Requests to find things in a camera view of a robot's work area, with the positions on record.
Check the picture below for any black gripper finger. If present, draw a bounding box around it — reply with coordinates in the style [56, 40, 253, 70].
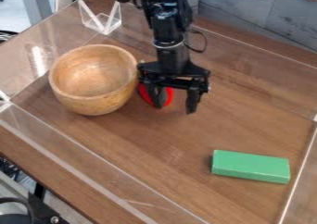
[144, 83, 167, 108]
[186, 88, 202, 114]

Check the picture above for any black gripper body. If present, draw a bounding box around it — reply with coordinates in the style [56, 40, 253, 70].
[138, 42, 210, 93]

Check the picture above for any red felt fruit green leaf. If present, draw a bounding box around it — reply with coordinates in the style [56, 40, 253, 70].
[138, 82, 174, 106]

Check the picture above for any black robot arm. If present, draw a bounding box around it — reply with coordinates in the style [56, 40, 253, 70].
[116, 0, 210, 114]

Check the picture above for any wooden bowl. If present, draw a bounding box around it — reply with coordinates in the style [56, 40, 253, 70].
[48, 44, 138, 116]

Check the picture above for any green rectangular block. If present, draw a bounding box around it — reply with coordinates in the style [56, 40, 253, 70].
[210, 150, 291, 184]

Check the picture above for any black clamp under table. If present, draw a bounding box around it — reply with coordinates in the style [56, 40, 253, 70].
[0, 193, 72, 224]

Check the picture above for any clear acrylic corner bracket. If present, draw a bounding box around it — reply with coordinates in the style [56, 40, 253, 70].
[77, 0, 122, 35]

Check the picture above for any clear acrylic tray enclosure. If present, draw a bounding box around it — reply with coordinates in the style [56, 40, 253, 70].
[0, 6, 317, 224]

